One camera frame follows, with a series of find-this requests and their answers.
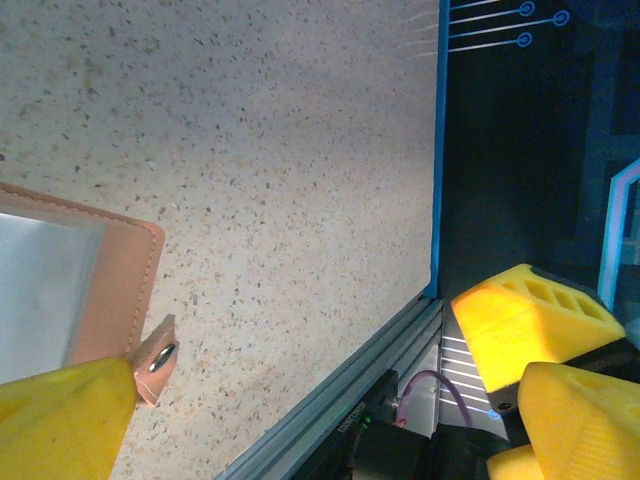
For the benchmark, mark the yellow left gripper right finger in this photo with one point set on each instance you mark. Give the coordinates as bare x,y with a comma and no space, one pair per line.
590,430

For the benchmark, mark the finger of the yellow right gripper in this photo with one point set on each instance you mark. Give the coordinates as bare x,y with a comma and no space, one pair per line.
500,330
515,465

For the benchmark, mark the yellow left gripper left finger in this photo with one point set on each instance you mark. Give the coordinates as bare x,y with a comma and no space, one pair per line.
60,425

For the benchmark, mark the tan leather card holder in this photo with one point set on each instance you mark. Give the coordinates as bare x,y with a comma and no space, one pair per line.
120,280

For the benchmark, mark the dark blue cutting mat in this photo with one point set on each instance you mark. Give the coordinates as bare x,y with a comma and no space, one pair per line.
525,150

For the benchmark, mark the aluminium frame rail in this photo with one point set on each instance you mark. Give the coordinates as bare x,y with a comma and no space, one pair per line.
320,395

